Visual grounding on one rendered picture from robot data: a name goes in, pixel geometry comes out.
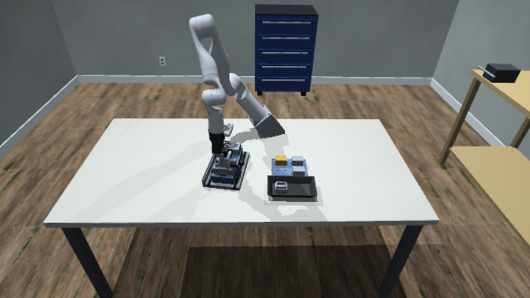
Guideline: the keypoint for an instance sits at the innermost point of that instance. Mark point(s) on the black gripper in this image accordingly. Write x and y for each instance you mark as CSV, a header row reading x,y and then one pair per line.
x,y
217,134

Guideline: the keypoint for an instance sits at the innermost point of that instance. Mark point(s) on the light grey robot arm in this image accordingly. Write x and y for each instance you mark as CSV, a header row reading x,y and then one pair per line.
x,y
215,71

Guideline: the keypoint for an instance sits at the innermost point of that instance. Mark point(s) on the small yellow block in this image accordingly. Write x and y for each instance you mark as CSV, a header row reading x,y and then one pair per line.
x,y
281,160

